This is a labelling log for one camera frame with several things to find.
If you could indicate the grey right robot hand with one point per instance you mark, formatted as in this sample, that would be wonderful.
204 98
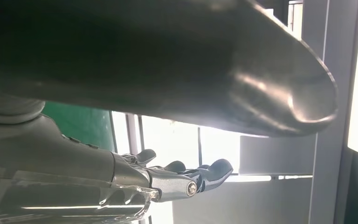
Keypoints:
166 61

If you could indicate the white partition panel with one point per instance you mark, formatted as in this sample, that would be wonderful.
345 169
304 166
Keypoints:
277 156

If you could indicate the dark window frame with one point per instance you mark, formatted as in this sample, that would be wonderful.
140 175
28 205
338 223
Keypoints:
140 133

